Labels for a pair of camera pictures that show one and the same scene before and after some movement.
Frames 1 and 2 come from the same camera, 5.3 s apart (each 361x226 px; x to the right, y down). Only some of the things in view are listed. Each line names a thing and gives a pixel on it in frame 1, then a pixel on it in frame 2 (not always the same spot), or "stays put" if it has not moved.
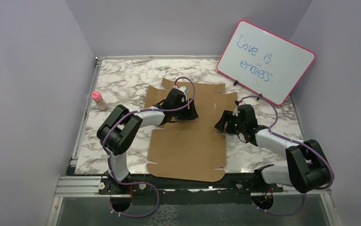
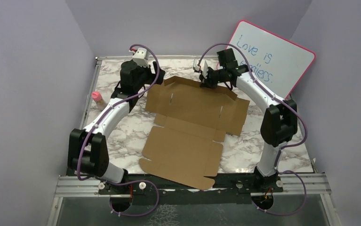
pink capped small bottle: [96, 96] stays put
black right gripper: [228, 116] to [205, 82]
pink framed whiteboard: [267, 65] stays put
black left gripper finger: [190, 116] to [160, 79]
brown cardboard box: [190, 148] stays put
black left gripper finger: [193, 114] to [155, 67]
